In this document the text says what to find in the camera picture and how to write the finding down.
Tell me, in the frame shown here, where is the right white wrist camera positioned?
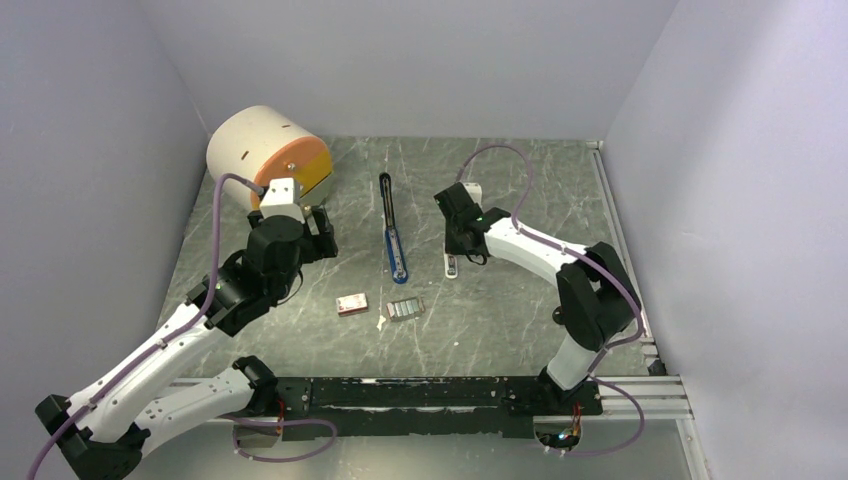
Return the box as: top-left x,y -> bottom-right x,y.
462,182 -> 482,205

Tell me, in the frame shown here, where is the blue black stapler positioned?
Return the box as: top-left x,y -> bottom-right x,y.
379,172 -> 409,284

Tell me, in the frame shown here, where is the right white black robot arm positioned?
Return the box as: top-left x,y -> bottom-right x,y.
434,183 -> 642,414

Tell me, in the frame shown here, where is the round white orange drawer box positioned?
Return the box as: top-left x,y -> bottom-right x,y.
206,105 -> 334,206

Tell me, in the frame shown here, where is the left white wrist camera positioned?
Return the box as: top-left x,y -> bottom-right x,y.
259,177 -> 305,223

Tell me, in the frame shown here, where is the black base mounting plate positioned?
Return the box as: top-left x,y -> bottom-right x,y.
234,376 -> 603,439

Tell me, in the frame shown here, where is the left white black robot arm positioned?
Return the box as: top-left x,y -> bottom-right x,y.
35,207 -> 338,479

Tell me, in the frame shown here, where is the red staples box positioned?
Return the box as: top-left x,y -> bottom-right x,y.
336,293 -> 369,317

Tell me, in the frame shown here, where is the right side aluminium rail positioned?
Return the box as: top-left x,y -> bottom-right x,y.
586,140 -> 668,376

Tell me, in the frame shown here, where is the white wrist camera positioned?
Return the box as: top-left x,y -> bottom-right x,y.
462,182 -> 482,205
259,177 -> 305,223

